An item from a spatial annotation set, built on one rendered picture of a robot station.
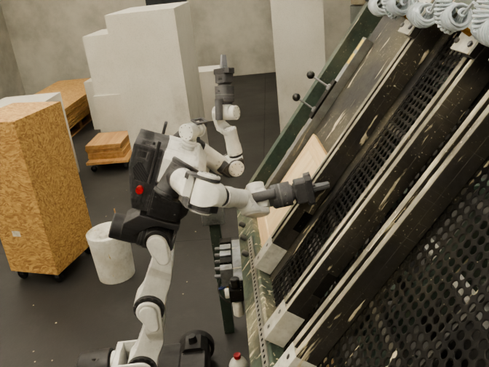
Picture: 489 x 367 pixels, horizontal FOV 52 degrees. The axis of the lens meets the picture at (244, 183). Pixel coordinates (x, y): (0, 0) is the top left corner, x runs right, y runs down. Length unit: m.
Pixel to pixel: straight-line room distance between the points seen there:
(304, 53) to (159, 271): 4.18
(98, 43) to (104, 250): 3.43
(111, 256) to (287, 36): 3.40
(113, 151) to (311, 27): 2.67
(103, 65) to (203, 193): 5.06
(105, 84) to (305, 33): 2.54
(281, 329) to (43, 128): 2.57
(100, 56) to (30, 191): 3.17
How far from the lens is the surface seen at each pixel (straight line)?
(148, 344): 2.53
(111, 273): 3.77
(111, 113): 6.64
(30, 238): 3.91
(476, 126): 1.24
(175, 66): 4.56
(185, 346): 2.79
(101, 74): 6.59
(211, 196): 1.59
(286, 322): 1.61
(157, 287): 2.33
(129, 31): 4.60
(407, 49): 1.79
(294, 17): 5.95
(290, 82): 6.06
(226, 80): 2.29
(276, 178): 2.41
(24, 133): 3.61
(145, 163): 2.01
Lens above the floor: 1.99
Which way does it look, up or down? 23 degrees down
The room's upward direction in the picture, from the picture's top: 6 degrees counter-clockwise
